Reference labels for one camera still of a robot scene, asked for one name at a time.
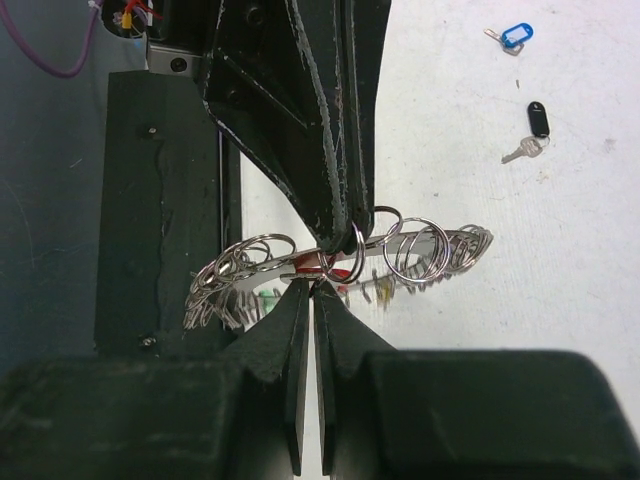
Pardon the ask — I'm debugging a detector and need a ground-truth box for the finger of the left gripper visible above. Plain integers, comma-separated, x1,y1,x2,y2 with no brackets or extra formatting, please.
199,1,350,253
294,1,391,240

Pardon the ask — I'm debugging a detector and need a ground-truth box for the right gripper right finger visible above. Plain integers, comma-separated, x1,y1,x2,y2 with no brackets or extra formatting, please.
313,285,639,479

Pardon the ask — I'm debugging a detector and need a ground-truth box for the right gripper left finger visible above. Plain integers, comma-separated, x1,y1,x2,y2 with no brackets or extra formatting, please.
1,281,309,479

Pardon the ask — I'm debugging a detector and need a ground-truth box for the yellow tag key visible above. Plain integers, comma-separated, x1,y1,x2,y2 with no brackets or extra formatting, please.
376,282,394,309

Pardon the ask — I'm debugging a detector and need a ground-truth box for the metal keyring disc with rings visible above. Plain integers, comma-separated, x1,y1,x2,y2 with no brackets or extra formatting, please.
183,206,494,332

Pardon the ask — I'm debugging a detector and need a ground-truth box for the red tag key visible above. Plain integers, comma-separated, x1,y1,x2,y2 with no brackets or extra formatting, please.
294,252,352,284

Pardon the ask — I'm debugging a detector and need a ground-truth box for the green key tag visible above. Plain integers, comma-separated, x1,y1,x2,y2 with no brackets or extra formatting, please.
258,288,282,315

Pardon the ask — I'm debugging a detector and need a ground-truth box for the blue tag key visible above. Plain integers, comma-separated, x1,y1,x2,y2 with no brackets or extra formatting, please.
483,22,534,57

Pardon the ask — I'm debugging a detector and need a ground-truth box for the black tag key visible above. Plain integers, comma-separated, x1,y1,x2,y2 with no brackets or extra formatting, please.
501,101,550,165

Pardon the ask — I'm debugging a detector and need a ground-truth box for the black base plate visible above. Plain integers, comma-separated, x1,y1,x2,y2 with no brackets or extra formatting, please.
94,71,242,358

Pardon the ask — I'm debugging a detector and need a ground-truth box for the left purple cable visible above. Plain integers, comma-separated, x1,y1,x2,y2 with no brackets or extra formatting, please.
0,0,109,80

